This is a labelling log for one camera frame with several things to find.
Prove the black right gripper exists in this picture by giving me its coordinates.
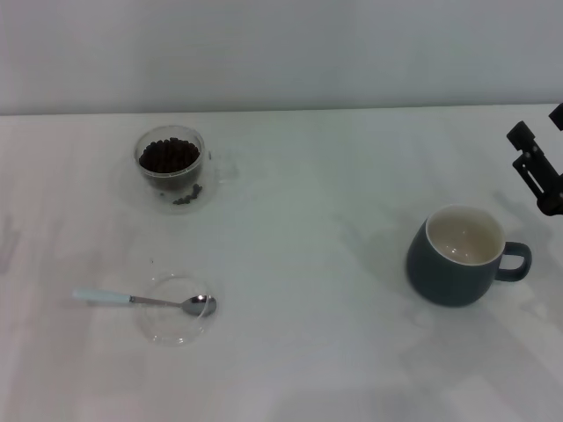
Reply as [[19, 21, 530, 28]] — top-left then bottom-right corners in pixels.
[[506, 103, 563, 217]]

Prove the dark teal ceramic mug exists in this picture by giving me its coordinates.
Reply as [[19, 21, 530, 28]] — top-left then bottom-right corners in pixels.
[[405, 203, 534, 309]]

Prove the clear double-walled glass cup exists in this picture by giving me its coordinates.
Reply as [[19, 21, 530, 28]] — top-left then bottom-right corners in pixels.
[[133, 125, 241, 193]]

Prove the clear round glass dish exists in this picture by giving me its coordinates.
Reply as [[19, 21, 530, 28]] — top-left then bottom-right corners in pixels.
[[139, 270, 220, 349]]

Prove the clear glass saucer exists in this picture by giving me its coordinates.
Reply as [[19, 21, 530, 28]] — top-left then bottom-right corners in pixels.
[[109, 148, 222, 217]]

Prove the blue-handled metal spoon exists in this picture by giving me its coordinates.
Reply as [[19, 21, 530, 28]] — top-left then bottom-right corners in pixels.
[[71, 287, 219, 318]]

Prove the loose coffee bean cluster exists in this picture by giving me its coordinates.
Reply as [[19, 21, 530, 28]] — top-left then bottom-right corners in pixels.
[[172, 183, 205, 207]]

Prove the coffee bean pile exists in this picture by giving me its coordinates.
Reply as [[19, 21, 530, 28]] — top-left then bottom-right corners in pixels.
[[138, 137, 201, 175]]

